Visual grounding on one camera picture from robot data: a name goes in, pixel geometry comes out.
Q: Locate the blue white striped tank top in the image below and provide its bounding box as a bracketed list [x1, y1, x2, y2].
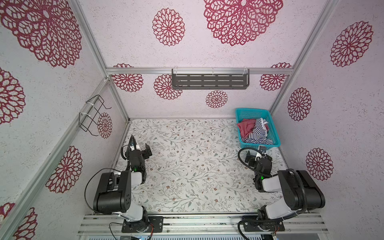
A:
[241, 118, 273, 145]

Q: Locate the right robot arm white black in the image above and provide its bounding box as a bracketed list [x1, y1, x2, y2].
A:
[238, 148, 326, 222]

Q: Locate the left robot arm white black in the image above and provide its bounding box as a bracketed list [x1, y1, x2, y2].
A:
[93, 144, 152, 228]

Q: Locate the maroon red tank top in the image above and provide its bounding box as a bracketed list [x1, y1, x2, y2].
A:
[237, 119, 257, 139]

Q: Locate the floral table mat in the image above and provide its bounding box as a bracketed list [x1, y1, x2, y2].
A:
[128, 119, 283, 213]

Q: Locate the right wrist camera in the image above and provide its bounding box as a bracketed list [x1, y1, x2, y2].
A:
[259, 146, 267, 155]

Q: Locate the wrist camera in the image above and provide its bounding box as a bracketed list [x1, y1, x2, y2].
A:
[126, 135, 141, 157]
[259, 146, 267, 155]

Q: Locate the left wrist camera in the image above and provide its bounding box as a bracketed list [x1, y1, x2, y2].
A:
[126, 135, 141, 157]

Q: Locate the black wire wall rack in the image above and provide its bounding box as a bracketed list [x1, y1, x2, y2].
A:
[78, 95, 111, 137]

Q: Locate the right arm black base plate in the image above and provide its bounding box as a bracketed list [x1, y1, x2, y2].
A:
[242, 216, 285, 232]

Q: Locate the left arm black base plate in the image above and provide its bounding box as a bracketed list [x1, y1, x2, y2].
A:
[122, 216, 164, 234]

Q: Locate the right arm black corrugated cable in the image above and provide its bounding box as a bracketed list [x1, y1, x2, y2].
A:
[237, 147, 308, 215]

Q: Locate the grey metal wall shelf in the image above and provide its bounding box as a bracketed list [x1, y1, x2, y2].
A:
[171, 69, 250, 90]

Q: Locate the aluminium front rail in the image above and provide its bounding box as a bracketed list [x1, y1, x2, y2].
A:
[76, 213, 329, 239]

